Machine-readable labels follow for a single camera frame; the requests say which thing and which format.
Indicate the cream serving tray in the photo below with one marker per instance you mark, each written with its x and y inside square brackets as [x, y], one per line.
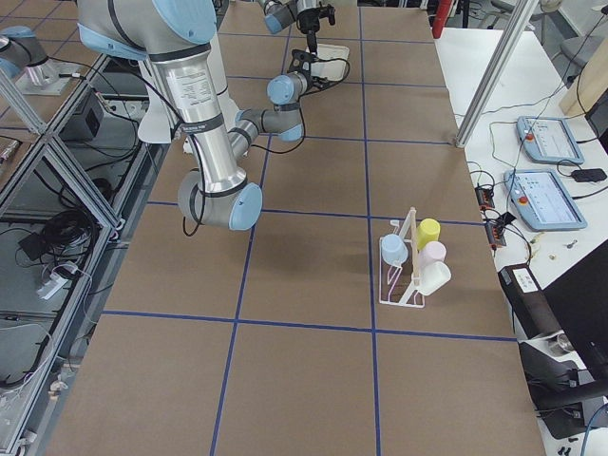
[332, 62]

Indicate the far blue teach pendant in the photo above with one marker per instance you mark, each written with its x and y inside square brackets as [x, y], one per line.
[548, 140]

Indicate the white wire cup rack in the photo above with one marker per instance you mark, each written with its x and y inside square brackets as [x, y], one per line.
[398, 285]

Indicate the yellow plastic cup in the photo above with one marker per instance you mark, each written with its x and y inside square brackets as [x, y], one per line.
[428, 230]

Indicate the pink plastic cup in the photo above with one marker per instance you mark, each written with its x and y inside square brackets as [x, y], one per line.
[433, 251]

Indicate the black power adapter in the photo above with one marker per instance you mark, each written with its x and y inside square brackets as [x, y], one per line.
[588, 175]

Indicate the blue teach pendant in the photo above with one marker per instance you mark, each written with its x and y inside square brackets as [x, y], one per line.
[548, 140]
[542, 201]

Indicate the brown table mat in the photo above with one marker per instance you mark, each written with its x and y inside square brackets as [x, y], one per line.
[273, 341]

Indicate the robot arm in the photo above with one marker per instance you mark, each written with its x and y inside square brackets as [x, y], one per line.
[219, 192]
[278, 16]

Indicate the aluminium frame post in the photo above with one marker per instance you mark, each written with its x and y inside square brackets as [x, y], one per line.
[510, 38]

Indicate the near blue teach pendant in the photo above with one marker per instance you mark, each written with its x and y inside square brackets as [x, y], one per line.
[542, 201]

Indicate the white plastic cup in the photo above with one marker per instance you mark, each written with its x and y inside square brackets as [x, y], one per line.
[433, 276]

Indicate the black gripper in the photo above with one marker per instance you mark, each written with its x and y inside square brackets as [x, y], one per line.
[310, 22]
[316, 81]

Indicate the red fire extinguisher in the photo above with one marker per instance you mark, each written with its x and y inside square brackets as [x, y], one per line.
[440, 18]

